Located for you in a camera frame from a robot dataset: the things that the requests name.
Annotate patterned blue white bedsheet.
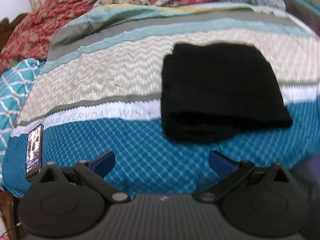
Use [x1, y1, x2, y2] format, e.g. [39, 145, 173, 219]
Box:
[2, 3, 319, 197]

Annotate teal lattice pillow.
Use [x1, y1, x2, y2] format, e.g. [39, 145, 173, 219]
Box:
[1, 58, 44, 189]

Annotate black pants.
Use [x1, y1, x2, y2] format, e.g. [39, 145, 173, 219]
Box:
[161, 43, 293, 144]

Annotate black smartphone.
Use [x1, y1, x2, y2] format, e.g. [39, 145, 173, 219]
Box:
[25, 124, 43, 181]

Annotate brown wooden headboard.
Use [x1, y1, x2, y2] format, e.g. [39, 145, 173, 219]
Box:
[0, 13, 27, 51]

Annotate clear plastic storage drawers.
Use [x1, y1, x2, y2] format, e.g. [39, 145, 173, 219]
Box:
[285, 0, 319, 36]

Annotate red floral blanket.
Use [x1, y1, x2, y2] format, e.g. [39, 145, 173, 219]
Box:
[1, 0, 97, 73]

